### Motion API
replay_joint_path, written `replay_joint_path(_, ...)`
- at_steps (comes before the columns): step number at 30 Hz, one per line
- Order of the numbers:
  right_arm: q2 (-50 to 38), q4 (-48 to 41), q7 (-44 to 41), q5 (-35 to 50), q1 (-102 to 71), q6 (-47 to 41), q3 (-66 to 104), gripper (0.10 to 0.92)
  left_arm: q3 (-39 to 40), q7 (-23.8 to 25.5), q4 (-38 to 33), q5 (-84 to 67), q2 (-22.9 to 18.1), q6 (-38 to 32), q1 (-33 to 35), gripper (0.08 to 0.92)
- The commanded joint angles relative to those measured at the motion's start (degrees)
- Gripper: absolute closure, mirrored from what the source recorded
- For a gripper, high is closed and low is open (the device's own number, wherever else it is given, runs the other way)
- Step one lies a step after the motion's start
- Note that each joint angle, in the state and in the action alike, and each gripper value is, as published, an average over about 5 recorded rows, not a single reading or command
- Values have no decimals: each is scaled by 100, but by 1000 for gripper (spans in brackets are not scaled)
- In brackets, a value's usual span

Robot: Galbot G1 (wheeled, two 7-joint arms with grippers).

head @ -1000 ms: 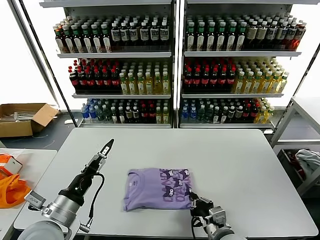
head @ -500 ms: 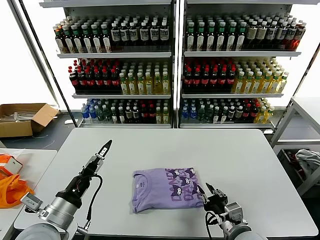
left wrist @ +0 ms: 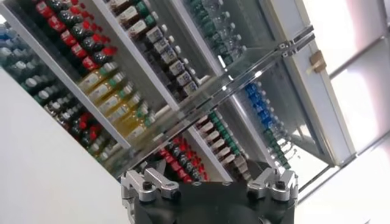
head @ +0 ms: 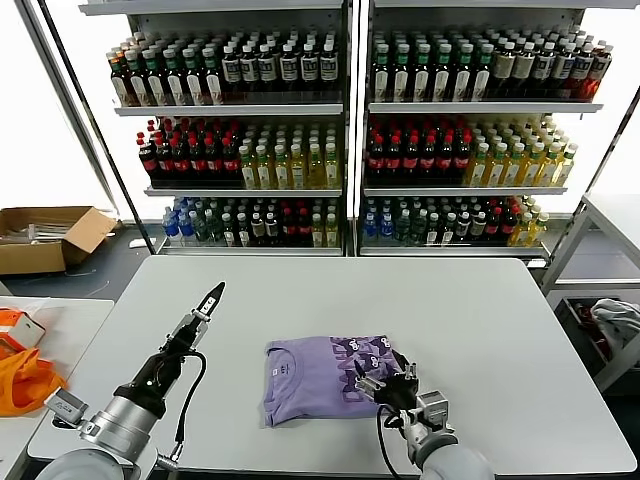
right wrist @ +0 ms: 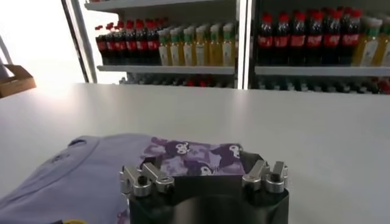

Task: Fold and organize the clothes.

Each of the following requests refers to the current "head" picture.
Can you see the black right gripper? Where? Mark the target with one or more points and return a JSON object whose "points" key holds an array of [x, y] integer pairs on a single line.
{"points": [[397, 395]]}

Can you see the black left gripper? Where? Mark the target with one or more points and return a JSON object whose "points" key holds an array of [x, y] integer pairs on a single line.
{"points": [[155, 380]]}

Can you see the purple t-shirt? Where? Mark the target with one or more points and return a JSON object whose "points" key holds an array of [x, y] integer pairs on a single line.
{"points": [[310, 385]]}

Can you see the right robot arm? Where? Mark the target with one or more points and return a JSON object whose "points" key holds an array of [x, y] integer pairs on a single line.
{"points": [[450, 460]]}

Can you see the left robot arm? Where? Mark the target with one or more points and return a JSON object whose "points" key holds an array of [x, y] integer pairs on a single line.
{"points": [[115, 430]]}

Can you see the dark green water bottle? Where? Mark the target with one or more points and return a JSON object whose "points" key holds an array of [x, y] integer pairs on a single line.
{"points": [[419, 230], [403, 230], [215, 230], [202, 230]]}

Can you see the small dark drink bottle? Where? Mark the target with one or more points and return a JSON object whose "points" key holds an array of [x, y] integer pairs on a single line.
{"points": [[433, 231], [479, 227], [450, 230], [464, 227], [272, 230], [258, 230], [228, 232], [243, 232]]}

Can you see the blue sports drink bottle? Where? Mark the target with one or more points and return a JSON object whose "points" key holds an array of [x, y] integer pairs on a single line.
{"points": [[171, 227], [186, 227], [371, 227], [386, 227]]}

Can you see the white paper scrap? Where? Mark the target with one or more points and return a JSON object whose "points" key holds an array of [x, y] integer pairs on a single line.
{"points": [[136, 244]]}

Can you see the small cola bottle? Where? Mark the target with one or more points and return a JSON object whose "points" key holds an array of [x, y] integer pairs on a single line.
{"points": [[304, 230], [510, 225], [495, 225], [289, 230]]}

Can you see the small yellow juice bottle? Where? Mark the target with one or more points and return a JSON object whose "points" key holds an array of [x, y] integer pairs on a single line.
{"points": [[318, 232], [332, 232], [537, 229], [522, 231]]}

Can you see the red cap cola bottle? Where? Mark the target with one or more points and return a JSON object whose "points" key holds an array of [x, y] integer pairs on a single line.
{"points": [[165, 162], [429, 160], [198, 162], [394, 160], [230, 162], [214, 162], [181, 162], [149, 162], [376, 160], [463, 160], [446, 160], [411, 160]]}

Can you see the small white carton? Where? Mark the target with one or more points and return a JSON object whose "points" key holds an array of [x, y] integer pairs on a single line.
{"points": [[27, 334]]}

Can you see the open cardboard box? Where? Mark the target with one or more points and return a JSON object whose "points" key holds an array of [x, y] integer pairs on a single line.
{"points": [[30, 257]]}

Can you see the orange bag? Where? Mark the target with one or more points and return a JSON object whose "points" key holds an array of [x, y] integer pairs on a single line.
{"points": [[25, 380]]}

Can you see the clear plastic packaging bundle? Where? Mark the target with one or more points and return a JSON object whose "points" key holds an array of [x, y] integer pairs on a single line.
{"points": [[42, 231]]}

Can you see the orange packaging piece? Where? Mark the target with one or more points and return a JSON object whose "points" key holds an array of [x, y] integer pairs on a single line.
{"points": [[12, 316]]}

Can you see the black storage bin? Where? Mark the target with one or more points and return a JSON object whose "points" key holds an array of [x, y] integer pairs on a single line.
{"points": [[570, 320]]}

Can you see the red cloth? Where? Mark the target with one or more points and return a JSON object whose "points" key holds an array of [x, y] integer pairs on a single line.
{"points": [[586, 315]]}

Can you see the grey metal shelf unit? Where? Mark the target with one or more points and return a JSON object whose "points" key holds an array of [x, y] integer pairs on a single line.
{"points": [[230, 110], [485, 108]]}

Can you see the black slanted pole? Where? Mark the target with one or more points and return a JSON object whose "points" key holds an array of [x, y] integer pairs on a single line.
{"points": [[98, 125], [614, 145]]}

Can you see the grey crumpled cloth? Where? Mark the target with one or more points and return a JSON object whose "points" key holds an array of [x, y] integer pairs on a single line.
{"points": [[617, 315]]}

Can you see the green label tea bottle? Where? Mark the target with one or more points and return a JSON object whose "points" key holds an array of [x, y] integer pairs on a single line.
{"points": [[444, 75], [383, 75], [194, 80], [136, 80], [464, 75], [175, 80], [213, 80], [155, 80], [423, 75], [403, 75], [483, 75]]}

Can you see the white label dark bottle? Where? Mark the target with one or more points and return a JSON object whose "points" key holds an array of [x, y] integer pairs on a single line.
{"points": [[232, 67], [309, 67], [250, 67], [268, 67], [329, 67], [289, 67]]}

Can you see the amber tea bottle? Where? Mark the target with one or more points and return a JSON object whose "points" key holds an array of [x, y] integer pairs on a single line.
{"points": [[119, 75]]}

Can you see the beige label dark bottle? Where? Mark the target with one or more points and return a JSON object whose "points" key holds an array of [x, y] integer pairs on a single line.
{"points": [[505, 67], [525, 67]]}

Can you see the blue white label bottle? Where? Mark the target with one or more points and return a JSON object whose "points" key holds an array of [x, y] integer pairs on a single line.
{"points": [[584, 67], [545, 67], [565, 67]]}

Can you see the red tea bottle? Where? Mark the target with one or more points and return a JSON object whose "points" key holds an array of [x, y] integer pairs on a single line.
{"points": [[601, 70]]}

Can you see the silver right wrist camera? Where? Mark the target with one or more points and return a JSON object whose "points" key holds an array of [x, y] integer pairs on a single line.
{"points": [[434, 407]]}

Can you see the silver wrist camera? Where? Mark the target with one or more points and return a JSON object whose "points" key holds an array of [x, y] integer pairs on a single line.
{"points": [[434, 407], [65, 405]]}

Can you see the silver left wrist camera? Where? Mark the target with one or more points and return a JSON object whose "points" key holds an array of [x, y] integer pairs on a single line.
{"points": [[65, 405]]}

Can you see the grey metal frame post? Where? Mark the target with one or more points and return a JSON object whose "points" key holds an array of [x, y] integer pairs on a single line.
{"points": [[70, 100]]}

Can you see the grey metal frame table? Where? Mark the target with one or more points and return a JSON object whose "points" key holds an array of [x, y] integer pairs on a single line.
{"points": [[612, 215]]}

